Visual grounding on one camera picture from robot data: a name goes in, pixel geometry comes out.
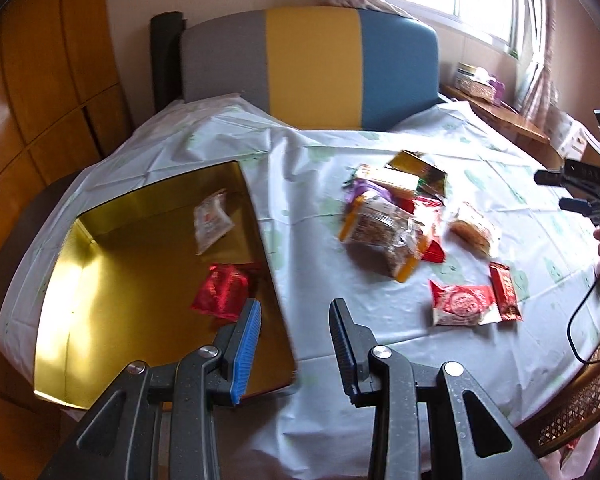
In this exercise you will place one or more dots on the narrow red snack packet gold print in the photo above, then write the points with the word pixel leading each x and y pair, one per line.
pixel 505 292

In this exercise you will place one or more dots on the white plastic tablecloth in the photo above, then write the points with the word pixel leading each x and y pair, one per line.
pixel 330 270

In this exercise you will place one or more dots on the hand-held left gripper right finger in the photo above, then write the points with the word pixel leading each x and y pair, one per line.
pixel 341 345

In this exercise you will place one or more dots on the pink cloth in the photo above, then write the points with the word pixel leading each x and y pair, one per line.
pixel 595 450

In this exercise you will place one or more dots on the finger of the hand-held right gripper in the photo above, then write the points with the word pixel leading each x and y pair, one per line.
pixel 550 177
pixel 577 206

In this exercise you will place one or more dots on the red snack packet pale print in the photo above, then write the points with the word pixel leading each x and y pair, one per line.
pixel 460 302

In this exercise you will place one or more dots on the pink patterned curtain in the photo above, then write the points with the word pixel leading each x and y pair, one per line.
pixel 537 60

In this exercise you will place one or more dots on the clear bag of nuts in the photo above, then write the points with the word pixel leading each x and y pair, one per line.
pixel 380 235

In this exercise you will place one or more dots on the black rolled mat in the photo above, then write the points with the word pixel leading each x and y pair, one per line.
pixel 162 60

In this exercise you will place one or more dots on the wicker chair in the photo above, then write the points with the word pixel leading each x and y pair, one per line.
pixel 580 400

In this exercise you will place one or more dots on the crinkled red foil snack packet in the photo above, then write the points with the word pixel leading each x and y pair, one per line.
pixel 222 290

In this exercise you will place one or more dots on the clear bread snack packet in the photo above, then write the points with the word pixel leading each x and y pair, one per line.
pixel 475 230

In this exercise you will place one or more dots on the gold dark snack packet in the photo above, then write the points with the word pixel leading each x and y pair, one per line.
pixel 422 165

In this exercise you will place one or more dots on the purple snack packet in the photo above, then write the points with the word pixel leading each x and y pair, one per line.
pixel 367 190

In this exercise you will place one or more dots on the gold tin box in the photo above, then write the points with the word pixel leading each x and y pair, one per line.
pixel 130 260

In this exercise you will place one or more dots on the plain red snack packet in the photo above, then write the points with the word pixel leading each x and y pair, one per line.
pixel 430 220

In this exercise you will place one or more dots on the yellow white snack packet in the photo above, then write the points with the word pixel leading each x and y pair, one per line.
pixel 390 177

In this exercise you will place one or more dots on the white clear snack packet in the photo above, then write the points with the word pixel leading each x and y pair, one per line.
pixel 211 220

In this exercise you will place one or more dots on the woven basket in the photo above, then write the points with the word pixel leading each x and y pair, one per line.
pixel 475 82

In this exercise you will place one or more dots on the wooden side table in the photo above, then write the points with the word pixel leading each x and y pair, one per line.
pixel 505 117

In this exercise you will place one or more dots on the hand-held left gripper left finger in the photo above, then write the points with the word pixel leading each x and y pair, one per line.
pixel 245 350

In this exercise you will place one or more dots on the wooden wardrobe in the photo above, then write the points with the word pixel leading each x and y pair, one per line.
pixel 40 85

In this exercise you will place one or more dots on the grey yellow blue chair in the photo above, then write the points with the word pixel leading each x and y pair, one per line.
pixel 310 60

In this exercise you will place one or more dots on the white cardboard box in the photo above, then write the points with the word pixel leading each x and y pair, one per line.
pixel 575 135

